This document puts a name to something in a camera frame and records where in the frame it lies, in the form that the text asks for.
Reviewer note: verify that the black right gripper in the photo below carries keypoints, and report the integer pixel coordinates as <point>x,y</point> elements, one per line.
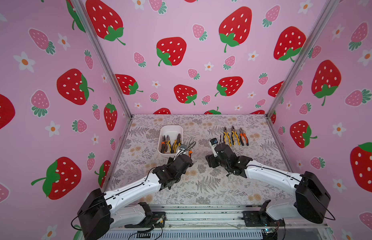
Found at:
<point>220,151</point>

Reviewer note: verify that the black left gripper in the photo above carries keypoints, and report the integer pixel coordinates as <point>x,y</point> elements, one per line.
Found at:
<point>170,162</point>

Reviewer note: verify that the small orange black pliers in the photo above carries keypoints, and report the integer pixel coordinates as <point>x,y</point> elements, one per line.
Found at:
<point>176,144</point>

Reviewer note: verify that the yellow black handled pliers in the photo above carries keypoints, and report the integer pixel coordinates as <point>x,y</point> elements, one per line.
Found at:
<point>235,137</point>

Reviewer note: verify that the orange handled pliers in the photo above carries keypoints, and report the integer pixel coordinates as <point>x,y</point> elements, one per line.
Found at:
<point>243,138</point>

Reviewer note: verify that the white plastic storage box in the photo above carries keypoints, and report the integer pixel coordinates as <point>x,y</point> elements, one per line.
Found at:
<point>172,131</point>

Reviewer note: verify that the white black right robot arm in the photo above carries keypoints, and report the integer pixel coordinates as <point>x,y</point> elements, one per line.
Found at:
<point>309,199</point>

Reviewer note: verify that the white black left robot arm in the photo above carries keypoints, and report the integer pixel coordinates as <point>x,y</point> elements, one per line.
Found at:
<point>102,211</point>

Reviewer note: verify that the orange black pliers in box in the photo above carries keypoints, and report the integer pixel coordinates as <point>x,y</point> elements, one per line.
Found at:
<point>165,147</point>

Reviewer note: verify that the floral patterned table mat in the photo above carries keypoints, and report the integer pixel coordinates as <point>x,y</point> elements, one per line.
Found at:
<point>200,185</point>

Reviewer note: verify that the aluminium rail frame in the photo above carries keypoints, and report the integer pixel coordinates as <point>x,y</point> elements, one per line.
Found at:
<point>212,215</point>

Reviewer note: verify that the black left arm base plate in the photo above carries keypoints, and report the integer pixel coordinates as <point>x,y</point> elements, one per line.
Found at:
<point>156,219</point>

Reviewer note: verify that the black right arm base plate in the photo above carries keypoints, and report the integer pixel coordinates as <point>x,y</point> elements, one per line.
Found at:
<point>258,219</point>

